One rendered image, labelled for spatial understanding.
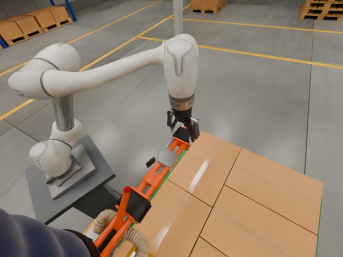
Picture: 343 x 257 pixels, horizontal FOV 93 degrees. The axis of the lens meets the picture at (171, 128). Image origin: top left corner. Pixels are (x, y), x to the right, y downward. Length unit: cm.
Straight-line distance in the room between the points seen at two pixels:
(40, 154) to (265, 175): 154
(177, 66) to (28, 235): 46
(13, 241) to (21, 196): 233
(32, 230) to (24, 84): 52
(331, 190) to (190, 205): 158
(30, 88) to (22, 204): 196
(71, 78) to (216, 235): 116
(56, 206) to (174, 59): 116
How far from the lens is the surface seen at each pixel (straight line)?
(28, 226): 40
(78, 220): 213
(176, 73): 49
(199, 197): 132
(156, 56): 66
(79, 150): 147
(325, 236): 218
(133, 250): 74
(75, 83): 66
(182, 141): 72
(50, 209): 137
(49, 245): 39
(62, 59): 85
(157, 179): 65
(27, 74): 78
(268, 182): 149
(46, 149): 122
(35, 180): 155
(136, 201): 64
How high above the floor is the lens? 179
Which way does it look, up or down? 48 degrees down
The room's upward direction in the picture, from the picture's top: 6 degrees counter-clockwise
